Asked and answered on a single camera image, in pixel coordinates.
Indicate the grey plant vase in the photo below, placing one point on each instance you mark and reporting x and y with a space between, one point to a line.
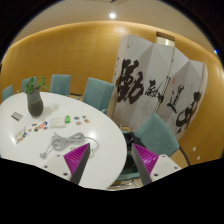
35 103

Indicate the teal chair near right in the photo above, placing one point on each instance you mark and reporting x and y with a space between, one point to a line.
153 135

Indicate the teal chair back left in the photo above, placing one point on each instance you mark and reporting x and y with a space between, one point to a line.
28 85

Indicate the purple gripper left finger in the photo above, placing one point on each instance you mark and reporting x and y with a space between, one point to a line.
76 161

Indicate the teal chair far left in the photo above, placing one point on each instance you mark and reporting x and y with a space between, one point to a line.
7 92

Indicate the green small charger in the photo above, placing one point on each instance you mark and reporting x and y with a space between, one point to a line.
67 119

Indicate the teal chair back centre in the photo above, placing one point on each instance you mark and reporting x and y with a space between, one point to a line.
97 94

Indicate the white calligraphy folding screen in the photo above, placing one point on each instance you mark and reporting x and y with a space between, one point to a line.
153 78

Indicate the colourful stickers left group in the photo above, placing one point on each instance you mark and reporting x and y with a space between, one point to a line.
26 131

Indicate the colourful stickers group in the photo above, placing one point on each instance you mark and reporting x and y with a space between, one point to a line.
26 131
81 119

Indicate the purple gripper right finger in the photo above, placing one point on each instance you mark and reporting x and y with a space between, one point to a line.
145 161

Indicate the colourful stickers right group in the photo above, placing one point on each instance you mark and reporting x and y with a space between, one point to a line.
81 119

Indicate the green plant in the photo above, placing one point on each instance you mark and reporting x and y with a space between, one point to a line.
41 84

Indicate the grey small card box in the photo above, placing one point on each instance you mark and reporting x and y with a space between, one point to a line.
16 116

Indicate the teal chair back middle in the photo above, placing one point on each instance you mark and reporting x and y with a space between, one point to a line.
60 84

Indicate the teal chair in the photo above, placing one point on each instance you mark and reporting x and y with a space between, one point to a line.
60 84
28 85
153 135
7 92
97 94

